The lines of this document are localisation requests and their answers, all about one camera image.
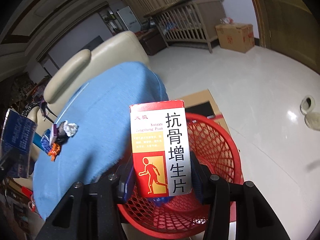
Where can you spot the beige leather sofa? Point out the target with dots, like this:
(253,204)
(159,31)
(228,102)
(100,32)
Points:
(120,47)

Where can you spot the red and white medicine box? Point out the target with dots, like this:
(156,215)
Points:
(160,140)

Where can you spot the dark brown cabinet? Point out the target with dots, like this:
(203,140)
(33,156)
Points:
(152,43)

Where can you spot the blue tablecloth round table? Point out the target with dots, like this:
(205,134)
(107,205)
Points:
(105,110)

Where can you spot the red mesh plastic basket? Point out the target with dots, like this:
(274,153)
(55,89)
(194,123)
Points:
(220,142)

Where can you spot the red plastic stool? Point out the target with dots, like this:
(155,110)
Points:
(27,192)

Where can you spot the pale slipper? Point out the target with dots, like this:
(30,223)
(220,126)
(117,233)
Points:
(308,105)
(313,121)

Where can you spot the wooden door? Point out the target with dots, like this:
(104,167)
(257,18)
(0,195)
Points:
(282,17)

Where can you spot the wooden crib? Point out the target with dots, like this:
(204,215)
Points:
(185,25)

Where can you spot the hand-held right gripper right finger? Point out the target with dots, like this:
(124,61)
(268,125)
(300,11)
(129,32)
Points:
(198,182)

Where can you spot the crumpled shiny black bag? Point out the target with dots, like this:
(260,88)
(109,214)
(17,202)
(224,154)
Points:
(68,130)

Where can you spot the blue snack wrapper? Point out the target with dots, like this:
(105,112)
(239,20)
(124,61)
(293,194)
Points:
(46,141)

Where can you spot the black and white patterned garment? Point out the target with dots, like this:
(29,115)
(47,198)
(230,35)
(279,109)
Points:
(31,106)

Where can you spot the white appliance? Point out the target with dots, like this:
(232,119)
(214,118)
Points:
(127,17)

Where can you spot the small purple box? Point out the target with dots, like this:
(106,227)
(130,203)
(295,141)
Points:
(54,131)

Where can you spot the dark cluttered shelf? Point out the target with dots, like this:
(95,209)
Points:
(22,90)

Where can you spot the orange snack wrapper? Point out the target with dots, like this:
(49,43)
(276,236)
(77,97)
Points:
(55,151)

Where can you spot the thin white stick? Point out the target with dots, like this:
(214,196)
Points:
(72,102)

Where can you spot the purple garment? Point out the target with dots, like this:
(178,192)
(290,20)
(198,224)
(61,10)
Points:
(45,106)

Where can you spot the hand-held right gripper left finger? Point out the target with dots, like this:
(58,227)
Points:
(125,183)

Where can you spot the red and white plastic bag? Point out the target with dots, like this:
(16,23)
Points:
(227,20)

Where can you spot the flat cardboard sheet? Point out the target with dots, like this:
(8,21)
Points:
(197,96)

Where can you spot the brown cardboard box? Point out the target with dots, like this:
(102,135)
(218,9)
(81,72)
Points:
(235,37)

